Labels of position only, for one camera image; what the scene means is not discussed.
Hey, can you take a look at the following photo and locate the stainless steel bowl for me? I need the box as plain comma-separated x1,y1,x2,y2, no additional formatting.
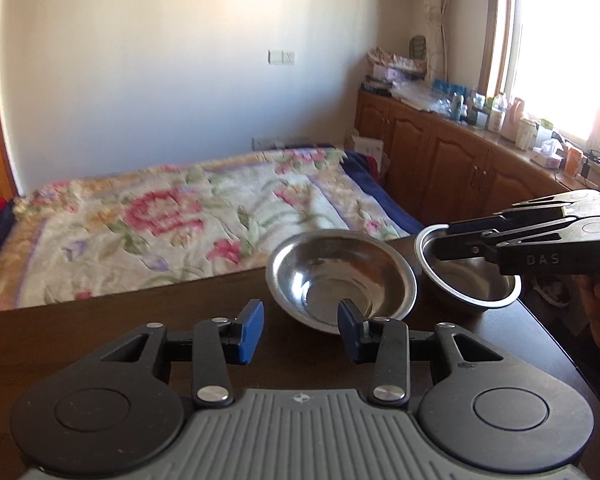
266,231,417,334
413,223,522,317

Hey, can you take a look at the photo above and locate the floral blanket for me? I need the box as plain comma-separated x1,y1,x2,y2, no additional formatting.
0,146,426,315

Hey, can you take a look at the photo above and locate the orange packet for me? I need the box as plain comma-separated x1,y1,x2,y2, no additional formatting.
562,145,587,177

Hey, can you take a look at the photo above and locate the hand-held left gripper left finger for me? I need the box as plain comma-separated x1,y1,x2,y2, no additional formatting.
80,299,265,408

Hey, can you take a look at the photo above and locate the clear plastic bag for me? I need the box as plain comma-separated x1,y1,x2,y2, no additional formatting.
392,82,453,111

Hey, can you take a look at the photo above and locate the white jar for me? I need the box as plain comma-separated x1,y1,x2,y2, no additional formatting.
517,117,538,151

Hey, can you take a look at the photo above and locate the white bottle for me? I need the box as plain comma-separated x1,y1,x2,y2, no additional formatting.
487,94,506,133

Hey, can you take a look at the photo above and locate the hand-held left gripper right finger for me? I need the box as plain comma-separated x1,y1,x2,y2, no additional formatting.
337,298,518,403

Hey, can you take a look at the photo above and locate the wooden cabinet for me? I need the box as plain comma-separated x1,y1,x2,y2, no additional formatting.
354,87,600,241

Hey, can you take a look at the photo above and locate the patterned beige curtain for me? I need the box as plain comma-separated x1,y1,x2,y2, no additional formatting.
414,0,453,73

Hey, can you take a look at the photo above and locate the black charger cable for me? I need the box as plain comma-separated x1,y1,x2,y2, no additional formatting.
580,150,600,181

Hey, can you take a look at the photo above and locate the white paper bag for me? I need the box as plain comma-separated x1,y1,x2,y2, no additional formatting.
347,130,386,161

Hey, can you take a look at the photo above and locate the wooden framed window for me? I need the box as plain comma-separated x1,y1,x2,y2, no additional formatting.
480,0,600,161

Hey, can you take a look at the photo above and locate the tissue box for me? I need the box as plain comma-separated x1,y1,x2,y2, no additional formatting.
530,139,565,169

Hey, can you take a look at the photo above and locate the floral cloth bundle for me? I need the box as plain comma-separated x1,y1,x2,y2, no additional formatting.
367,47,428,68

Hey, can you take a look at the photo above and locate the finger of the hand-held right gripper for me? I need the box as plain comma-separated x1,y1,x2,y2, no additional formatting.
432,217,581,263
447,191,600,236

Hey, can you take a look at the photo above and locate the pink kettle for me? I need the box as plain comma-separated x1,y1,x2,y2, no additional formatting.
501,97,528,142

